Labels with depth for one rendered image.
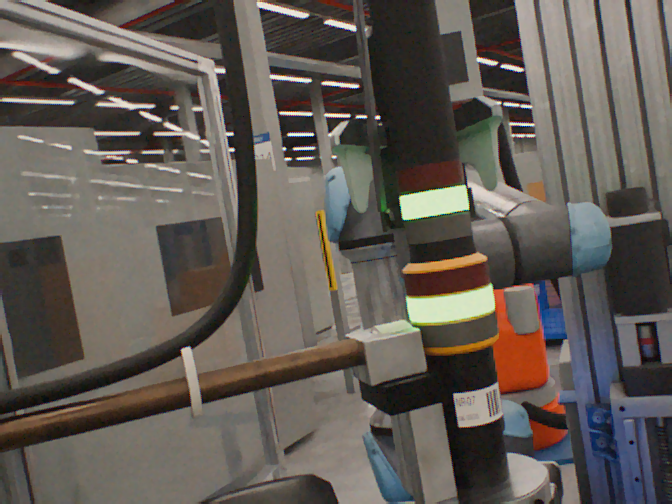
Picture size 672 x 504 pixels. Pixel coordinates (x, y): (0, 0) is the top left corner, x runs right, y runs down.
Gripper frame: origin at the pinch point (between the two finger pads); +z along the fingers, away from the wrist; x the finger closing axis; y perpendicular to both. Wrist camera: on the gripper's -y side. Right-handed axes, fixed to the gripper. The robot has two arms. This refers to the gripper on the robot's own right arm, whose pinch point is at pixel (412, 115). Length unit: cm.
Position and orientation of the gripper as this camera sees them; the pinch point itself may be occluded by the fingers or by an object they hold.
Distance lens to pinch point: 44.2
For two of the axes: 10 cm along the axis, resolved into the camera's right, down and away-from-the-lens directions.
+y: 1.7, 9.8, 0.5
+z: -1.2, 0.7, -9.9
